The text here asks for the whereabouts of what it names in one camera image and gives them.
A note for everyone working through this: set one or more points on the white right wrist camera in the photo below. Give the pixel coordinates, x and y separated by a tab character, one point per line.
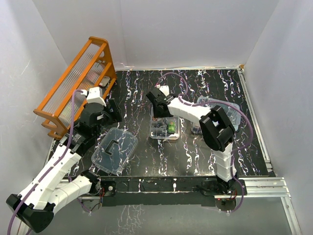
164	89

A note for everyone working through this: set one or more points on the green medicine carton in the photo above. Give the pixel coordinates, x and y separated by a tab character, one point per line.
171	127

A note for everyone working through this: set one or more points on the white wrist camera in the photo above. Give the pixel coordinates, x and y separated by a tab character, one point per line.
95	96
164	89

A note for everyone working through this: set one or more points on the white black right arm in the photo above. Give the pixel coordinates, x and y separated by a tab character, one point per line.
216	128

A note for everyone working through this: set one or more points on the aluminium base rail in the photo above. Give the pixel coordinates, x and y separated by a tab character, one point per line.
156	191

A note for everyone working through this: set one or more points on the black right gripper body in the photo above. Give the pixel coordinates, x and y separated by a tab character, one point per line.
158	114

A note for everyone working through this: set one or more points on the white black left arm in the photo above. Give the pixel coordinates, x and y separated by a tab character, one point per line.
37	204

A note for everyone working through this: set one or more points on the clear medicine kit box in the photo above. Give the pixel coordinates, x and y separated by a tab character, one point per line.
220	110

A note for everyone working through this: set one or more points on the clear compartment organizer tray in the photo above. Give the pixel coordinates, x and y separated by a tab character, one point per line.
158	129

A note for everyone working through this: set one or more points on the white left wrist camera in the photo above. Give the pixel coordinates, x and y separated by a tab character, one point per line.
95	96

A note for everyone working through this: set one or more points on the clear kit lid black handle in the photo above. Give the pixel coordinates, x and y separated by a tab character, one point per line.
114	151

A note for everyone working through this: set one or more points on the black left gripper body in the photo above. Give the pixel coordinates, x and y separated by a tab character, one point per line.
105	119

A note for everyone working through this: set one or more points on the orange wooden rack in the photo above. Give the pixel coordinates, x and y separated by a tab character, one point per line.
93	66

